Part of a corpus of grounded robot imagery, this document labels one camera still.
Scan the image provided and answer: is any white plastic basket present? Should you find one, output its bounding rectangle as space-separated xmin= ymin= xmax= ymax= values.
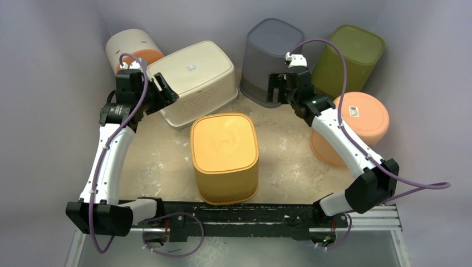
xmin=147 ymin=41 xmax=238 ymax=128

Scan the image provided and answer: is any grey plastic basket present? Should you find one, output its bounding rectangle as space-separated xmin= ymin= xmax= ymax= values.
xmin=239 ymin=18 xmax=305 ymax=108

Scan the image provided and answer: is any orange plastic basin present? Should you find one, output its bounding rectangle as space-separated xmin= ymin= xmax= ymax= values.
xmin=311 ymin=92 xmax=390 ymax=169

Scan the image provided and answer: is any green plastic basket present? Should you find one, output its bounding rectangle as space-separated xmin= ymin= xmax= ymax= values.
xmin=312 ymin=24 xmax=386 ymax=100

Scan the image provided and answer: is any yellow plastic basket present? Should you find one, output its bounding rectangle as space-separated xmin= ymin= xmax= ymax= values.
xmin=190 ymin=113 xmax=259 ymax=205

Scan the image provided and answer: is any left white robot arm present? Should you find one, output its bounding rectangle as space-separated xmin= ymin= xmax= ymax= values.
xmin=66 ymin=69 xmax=179 ymax=236

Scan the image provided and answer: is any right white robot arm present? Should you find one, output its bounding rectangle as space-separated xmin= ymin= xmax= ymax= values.
xmin=266 ymin=66 xmax=399 ymax=226

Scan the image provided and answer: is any white mini drawer cabinet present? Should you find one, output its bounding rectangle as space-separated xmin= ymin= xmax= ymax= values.
xmin=105 ymin=29 xmax=164 ymax=73

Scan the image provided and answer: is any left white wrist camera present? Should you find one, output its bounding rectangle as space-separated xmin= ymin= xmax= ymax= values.
xmin=117 ymin=57 xmax=148 ymax=74

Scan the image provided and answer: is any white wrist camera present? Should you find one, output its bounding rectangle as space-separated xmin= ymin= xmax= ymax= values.
xmin=285 ymin=52 xmax=307 ymax=68
xmin=117 ymin=57 xmax=148 ymax=74

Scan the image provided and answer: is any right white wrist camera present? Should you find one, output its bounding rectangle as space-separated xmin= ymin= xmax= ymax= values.
xmin=285 ymin=52 xmax=307 ymax=68

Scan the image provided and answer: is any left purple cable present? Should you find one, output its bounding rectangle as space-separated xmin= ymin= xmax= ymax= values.
xmin=87 ymin=53 xmax=205 ymax=258

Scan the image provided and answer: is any purple cable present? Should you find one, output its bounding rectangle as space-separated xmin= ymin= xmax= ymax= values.
xmin=87 ymin=53 xmax=205 ymax=258
xmin=289 ymin=38 xmax=452 ymax=251

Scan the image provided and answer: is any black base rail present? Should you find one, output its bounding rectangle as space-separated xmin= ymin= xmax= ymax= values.
xmin=132 ymin=201 xmax=348 ymax=242

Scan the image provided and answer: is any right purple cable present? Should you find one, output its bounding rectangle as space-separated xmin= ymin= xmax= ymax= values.
xmin=289 ymin=38 xmax=452 ymax=251

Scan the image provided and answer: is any aluminium frame rail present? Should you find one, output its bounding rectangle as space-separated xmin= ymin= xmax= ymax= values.
xmin=66 ymin=206 xmax=409 ymax=266

